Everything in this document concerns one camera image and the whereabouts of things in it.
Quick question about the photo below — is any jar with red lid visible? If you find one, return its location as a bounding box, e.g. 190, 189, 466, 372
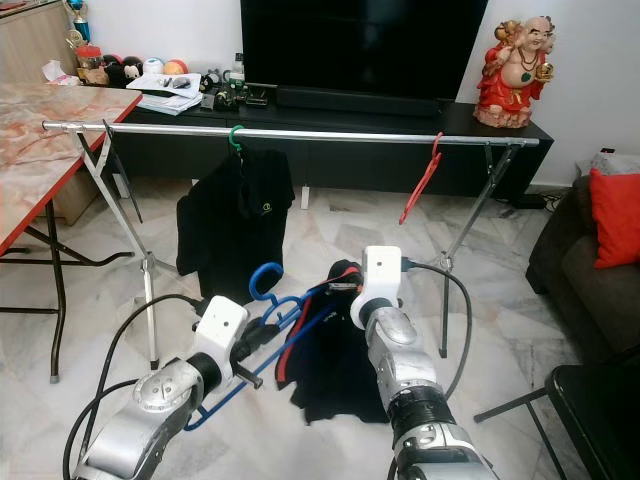
74, 44, 104, 85

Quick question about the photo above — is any black flat television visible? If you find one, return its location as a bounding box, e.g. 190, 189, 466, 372
240, 0, 490, 105

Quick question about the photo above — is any black shirt green print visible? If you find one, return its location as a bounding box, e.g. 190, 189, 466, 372
175, 147, 297, 307

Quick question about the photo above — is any red laughing Buddha figurine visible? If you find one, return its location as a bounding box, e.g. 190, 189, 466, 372
472, 14, 559, 130

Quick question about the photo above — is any black television console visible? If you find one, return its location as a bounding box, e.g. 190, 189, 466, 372
110, 84, 555, 197

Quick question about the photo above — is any black soundbar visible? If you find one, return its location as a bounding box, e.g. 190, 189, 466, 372
274, 85, 440, 120

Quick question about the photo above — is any dark shirt red striped collar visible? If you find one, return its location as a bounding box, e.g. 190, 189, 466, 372
284, 259, 392, 427

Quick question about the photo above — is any blue and gold trophy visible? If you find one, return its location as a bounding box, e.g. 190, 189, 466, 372
65, 0, 90, 47

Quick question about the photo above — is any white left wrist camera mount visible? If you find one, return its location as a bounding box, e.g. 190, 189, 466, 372
194, 294, 252, 367

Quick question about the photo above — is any black side table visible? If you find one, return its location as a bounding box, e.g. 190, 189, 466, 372
472, 361, 640, 480

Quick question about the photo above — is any red plastic hanger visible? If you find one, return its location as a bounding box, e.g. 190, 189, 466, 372
397, 131, 445, 227

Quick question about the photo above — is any stack of white papers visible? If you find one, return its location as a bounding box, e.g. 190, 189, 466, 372
126, 72, 205, 117

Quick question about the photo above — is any silver metal clothes rack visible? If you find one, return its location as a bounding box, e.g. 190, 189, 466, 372
43, 119, 542, 374

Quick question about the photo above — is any dark brown sofa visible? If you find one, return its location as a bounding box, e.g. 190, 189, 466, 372
524, 150, 640, 367

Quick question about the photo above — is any green plastic hanger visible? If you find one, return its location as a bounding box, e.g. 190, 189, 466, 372
227, 124, 248, 154

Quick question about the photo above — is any black electronic gadget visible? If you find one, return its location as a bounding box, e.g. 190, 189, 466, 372
202, 84, 250, 112

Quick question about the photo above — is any pink tissue box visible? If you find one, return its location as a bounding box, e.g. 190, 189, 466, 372
41, 59, 80, 88

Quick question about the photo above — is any marble-pattern folding table red edge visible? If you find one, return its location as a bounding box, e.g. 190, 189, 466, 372
0, 80, 142, 387

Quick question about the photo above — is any red cushion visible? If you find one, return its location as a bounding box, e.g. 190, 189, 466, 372
587, 166, 640, 272

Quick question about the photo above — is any dark thin hanger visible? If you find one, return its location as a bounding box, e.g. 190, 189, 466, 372
101, 119, 147, 227

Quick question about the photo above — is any black round plush toy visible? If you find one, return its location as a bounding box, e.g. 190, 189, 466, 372
102, 55, 144, 84

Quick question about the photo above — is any light wooden sideboard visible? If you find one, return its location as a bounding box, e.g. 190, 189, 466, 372
0, 3, 77, 87

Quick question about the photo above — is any blue plastic hanger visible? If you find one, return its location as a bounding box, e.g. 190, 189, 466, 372
181, 261, 362, 434

